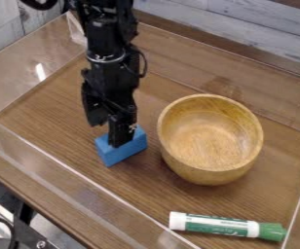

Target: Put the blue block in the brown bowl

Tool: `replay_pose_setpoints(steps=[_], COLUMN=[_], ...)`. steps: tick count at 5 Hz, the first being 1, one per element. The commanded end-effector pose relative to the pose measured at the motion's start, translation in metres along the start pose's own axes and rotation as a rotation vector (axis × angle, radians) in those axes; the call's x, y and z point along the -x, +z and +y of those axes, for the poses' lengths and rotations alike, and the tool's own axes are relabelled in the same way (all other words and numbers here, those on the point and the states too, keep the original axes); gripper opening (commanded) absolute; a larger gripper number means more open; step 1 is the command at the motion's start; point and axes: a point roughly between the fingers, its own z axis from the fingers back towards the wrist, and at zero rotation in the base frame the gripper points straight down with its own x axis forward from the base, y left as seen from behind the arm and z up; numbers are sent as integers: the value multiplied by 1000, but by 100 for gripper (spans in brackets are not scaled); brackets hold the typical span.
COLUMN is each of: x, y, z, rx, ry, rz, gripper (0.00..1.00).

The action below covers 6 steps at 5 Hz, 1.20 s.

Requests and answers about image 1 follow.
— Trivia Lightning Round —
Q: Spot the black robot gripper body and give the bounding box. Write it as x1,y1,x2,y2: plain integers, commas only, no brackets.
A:
80,45,150,116

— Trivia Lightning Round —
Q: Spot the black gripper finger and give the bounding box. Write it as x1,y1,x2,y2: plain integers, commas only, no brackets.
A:
81,82,109,126
109,112,137,148

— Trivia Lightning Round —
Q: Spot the blue foam block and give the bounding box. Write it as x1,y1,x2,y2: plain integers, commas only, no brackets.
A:
94,126,148,167

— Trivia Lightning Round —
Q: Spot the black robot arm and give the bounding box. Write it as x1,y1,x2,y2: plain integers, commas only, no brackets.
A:
66,0,148,148

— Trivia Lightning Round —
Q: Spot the brown wooden bowl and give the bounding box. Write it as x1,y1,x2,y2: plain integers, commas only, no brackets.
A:
157,93,265,186

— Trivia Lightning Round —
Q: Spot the green white marker pen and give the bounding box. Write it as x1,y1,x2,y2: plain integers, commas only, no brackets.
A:
169,211,287,242

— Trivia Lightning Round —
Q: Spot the clear acrylic tray wall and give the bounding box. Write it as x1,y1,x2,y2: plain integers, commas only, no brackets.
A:
0,15,300,249

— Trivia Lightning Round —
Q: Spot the black metal stand bracket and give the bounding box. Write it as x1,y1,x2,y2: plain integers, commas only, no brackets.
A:
13,202,60,249

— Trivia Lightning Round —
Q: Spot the black cable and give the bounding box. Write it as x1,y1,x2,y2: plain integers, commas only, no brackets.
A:
0,215,21,249

